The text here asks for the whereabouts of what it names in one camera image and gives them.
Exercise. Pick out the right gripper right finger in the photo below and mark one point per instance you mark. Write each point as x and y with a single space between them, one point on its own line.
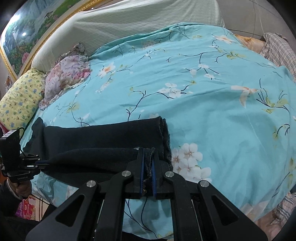
199 211

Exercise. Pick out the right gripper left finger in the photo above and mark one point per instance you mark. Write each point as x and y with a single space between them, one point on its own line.
95 211

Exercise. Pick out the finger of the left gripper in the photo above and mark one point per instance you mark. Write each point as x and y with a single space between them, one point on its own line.
42 163

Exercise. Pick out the black pants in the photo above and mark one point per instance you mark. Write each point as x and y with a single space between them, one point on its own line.
77 155

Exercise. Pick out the person's left hand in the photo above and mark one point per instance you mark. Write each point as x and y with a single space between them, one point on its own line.
21 190

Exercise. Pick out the yellow cartoon print pillow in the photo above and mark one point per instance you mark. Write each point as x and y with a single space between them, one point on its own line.
21 101

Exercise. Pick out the pink floral ruffled pillow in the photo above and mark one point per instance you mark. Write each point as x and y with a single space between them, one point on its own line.
71 68

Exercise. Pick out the teal floral bed sheet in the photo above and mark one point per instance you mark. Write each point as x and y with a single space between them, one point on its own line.
230 112

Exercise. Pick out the gold framed landscape painting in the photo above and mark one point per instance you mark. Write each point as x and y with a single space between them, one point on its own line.
29 28

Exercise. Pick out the striped beige headboard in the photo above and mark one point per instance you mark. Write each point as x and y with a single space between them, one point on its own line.
94 28

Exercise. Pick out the plaid cloth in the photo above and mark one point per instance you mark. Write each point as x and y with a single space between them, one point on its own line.
278 50

